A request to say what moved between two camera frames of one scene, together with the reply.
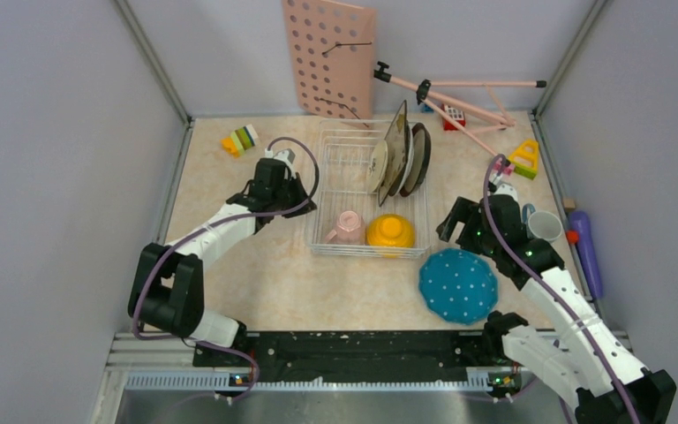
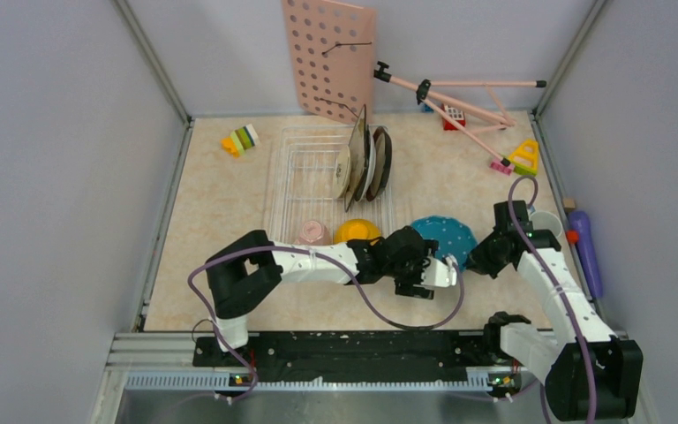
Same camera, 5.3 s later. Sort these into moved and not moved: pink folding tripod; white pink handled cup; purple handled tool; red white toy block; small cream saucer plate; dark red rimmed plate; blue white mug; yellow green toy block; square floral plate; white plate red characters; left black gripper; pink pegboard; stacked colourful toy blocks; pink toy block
Moved: white pink handled cup; white plate red characters; left black gripper; square floral plate; small cream saucer plate; dark red rimmed plate
Not moved: pink pegboard; purple handled tool; pink folding tripod; stacked colourful toy blocks; blue white mug; red white toy block; pink toy block; yellow green toy block
